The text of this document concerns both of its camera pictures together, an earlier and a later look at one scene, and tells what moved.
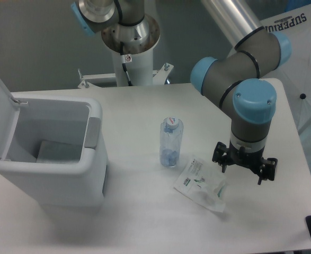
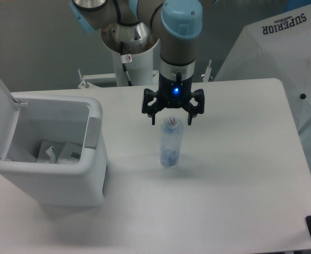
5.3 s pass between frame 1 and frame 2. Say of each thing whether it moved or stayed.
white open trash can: stayed
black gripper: moved
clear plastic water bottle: stayed
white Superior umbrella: stayed
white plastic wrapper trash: moved
